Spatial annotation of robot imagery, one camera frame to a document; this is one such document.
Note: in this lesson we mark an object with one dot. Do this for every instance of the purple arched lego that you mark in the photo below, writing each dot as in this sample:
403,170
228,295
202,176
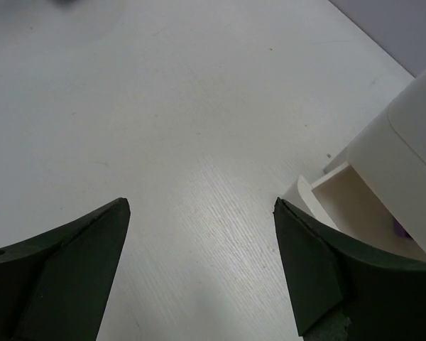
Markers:
399,230

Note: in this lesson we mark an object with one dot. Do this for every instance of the white drawer cabinet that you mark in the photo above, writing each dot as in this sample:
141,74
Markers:
389,155

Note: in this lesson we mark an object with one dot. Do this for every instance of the white drawer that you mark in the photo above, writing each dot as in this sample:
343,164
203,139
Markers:
341,200

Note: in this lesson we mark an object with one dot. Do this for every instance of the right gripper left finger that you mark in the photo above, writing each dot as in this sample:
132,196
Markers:
55,286

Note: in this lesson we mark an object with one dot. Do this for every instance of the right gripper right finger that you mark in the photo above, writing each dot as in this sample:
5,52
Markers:
343,289

